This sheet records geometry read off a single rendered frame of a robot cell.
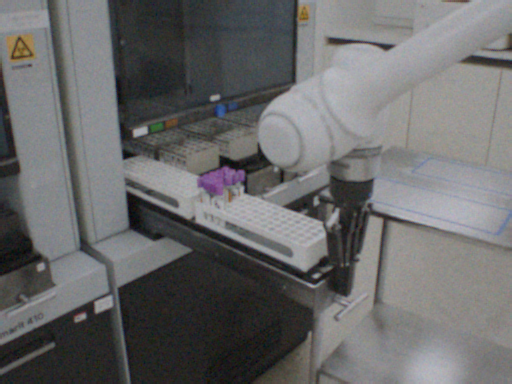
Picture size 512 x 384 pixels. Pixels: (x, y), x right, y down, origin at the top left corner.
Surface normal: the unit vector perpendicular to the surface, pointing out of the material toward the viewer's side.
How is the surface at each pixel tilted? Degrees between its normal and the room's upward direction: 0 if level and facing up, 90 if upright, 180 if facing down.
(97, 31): 90
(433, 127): 90
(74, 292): 90
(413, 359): 0
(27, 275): 90
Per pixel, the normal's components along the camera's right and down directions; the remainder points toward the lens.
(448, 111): -0.67, 0.30
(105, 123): 0.74, 0.27
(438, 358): 0.00, -0.91
